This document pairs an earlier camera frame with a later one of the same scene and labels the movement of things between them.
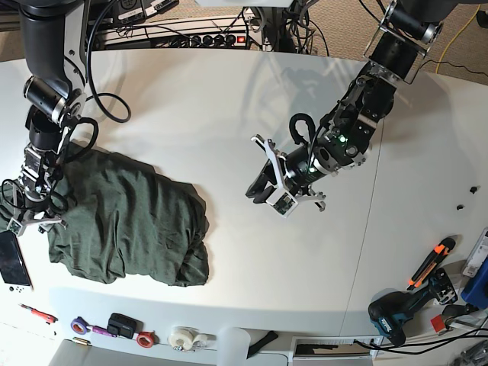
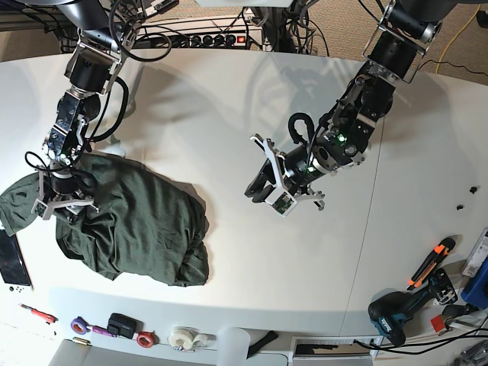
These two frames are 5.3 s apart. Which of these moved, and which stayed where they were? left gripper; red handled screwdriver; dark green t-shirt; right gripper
Moved: left gripper
Stayed: dark green t-shirt; red handled screwdriver; right gripper
